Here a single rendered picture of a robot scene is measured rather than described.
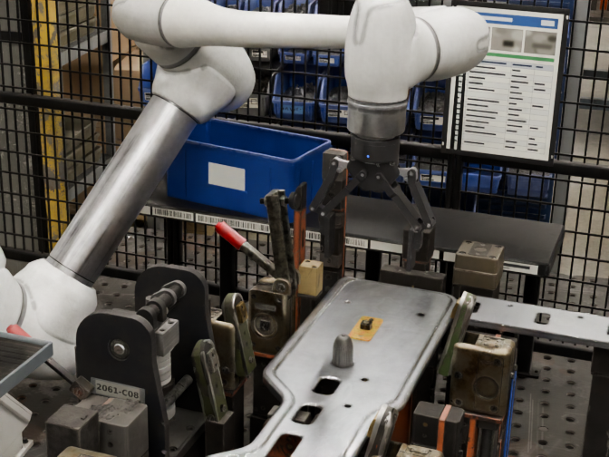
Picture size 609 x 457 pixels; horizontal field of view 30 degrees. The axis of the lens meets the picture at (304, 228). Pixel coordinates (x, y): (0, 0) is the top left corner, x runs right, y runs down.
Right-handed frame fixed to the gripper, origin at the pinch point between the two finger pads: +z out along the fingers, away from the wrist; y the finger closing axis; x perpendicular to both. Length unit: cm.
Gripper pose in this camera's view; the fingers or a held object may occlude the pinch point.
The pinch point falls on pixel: (369, 255)
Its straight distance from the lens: 182.2
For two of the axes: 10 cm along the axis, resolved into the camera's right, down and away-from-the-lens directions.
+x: -3.4, 3.3, -8.8
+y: -9.4, -1.4, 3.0
